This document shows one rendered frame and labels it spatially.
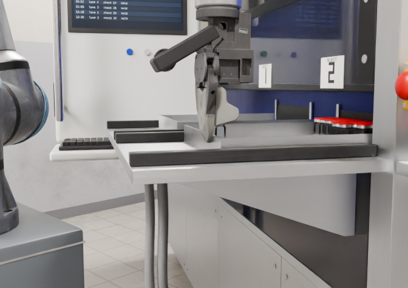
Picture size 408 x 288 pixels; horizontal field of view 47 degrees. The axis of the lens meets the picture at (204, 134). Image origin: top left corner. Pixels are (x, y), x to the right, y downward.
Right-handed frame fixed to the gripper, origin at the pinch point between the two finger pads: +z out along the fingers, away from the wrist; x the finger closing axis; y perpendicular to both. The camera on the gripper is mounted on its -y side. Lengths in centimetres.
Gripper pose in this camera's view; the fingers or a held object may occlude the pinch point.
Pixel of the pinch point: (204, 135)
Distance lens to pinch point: 77.6
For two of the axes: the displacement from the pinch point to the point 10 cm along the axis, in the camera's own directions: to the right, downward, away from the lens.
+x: -2.5, -1.0, 9.6
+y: 9.7, -0.2, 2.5
